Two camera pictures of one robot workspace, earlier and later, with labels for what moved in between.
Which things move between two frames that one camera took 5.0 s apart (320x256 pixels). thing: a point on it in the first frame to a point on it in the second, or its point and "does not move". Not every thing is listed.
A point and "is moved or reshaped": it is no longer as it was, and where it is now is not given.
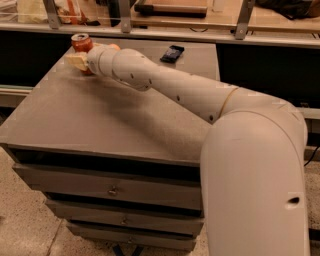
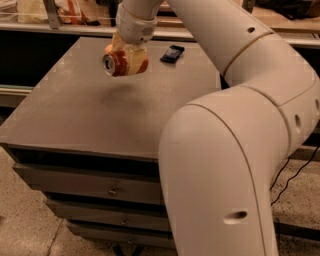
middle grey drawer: (129, 218) does not move
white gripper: (93, 61) to (136, 28)
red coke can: (82, 43) is moved or reshaped
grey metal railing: (242, 34) does not move
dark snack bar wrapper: (172, 53) does not move
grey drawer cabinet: (119, 165) does not move
